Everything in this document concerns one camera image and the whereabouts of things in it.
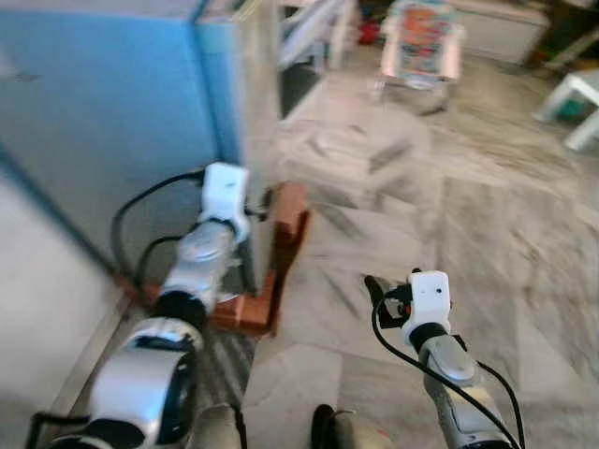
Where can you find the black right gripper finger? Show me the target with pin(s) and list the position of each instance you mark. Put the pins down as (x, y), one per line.
(374, 292)

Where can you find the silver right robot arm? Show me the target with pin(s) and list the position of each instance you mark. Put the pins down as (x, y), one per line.
(454, 369)

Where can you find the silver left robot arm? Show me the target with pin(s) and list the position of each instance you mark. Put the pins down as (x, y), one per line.
(197, 262)

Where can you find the white fridge door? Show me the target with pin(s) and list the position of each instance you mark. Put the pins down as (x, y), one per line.
(257, 103)

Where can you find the blue mini fridge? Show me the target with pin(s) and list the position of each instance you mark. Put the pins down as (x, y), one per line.
(103, 112)

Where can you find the terracotta brick base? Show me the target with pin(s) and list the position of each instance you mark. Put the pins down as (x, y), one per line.
(288, 234)

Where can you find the robot right leg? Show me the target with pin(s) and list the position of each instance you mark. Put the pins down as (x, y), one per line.
(351, 430)

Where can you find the white shelf rack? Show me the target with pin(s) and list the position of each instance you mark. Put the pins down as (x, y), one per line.
(314, 42)

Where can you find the colourful child chair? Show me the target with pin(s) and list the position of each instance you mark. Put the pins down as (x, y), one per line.
(423, 47)

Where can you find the small white table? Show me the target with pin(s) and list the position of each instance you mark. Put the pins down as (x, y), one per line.
(573, 94)

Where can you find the white low cabinet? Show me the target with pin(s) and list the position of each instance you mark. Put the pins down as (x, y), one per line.
(501, 33)

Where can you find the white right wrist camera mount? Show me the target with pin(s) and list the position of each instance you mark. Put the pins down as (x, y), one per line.
(427, 301)

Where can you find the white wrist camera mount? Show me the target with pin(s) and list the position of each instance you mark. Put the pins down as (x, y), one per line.
(427, 301)
(225, 195)

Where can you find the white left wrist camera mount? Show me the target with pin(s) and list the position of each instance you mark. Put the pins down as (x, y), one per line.
(225, 195)

